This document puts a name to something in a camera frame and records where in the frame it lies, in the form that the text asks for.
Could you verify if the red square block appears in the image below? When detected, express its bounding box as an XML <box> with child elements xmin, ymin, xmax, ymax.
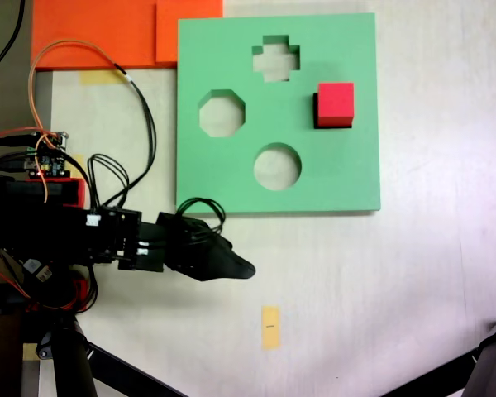
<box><xmin>316</xmin><ymin>81</ymin><xmax>355</xmax><ymax>128</ymax></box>

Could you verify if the large orange flat block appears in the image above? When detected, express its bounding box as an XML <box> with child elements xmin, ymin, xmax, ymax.
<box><xmin>31</xmin><ymin>0</ymin><xmax>179</xmax><ymax>70</ymax></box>

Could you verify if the yellow tape marker strip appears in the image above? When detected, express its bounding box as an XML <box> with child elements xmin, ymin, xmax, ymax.
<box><xmin>261</xmin><ymin>305</ymin><xmax>281</xmax><ymax>352</ymax></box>

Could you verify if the thin black tripod leg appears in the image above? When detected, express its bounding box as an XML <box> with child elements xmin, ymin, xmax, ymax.
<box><xmin>86</xmin><ymin>342</ymin><xmax>189</xmax><ymax>397</ymax></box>
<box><xmin>379</xmin><ymin>347</ymin><xmax>483</xmax><ymax>397</ymax></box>

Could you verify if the green shape sorter board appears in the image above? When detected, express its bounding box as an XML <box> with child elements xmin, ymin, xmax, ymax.
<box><xmin>175</xmin><ymin>12</ymin><xmax>382</xmax><ymax>215</ymax></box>

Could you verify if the black driver circuit board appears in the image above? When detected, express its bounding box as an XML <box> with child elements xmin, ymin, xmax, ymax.
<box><xmin>22</xmin><ymin>258</ymin><xmax>53</xmax><ymax>285</ymax></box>

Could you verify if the thick black tripod leg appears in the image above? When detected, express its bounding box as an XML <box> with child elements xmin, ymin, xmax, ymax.
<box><xmin>462</xmin><ymin>312</ymin><xmax>496</xmax><ymax>397</ymax></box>
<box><xmin>36</xmin><ymin>318</ymin><xmax>99</xmax><ymax>397</ymax></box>

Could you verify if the wide yellow tape piece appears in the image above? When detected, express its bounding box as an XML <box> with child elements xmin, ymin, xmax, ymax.
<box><xmin>79</xmin><ymin>69</ymin><xmax>128</xmax><ymax>86</ymax></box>

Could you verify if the black gripper wire loop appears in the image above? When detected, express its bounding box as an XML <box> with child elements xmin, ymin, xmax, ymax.
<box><xmin>175</xmin><ymin>197</ymin><xmax>227</xmax><ymax>235</ymax></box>

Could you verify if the black arm wire loop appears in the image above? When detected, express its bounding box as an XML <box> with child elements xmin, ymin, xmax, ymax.
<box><xmin>86</xmin><ymin>153</ymin><xmax>130</xmax><ymax>208</ymax></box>

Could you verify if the red printed base mount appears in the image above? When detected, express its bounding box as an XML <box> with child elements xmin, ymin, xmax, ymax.
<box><xmin>24</xmin><ymin>177</ymin><xmax>88</xmax><ymax>313</ymax></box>

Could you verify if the long black wire bundle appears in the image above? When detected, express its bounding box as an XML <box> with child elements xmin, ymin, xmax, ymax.
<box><xmin>113</xmin><ymin>61</ymin><xmax>158</xmax><ymax>206</ymax></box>

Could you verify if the circuit board with wires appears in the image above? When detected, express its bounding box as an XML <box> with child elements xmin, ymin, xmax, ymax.
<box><xmin>26</xmin><ymin>131</ymin><xmax>71</xmax><ymax>179</ymax></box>

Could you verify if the black usb plug cable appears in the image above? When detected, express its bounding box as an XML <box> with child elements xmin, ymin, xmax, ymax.
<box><xmin>0</xmin><ymin>159</ymin><xmax>36</xmax><ymax>171</ymax></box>

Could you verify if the thin orange wire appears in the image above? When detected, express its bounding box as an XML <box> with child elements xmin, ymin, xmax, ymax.
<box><xmin>27</xmin><ymin>39</ymin><xmax>123</xmax><ymax>204</ymax></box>

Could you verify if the thick black cable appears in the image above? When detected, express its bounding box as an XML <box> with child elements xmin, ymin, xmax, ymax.
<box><xmin>0</xmin><ymin>0</ymin><xmax>27</xmax><ymax>115</ymax></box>

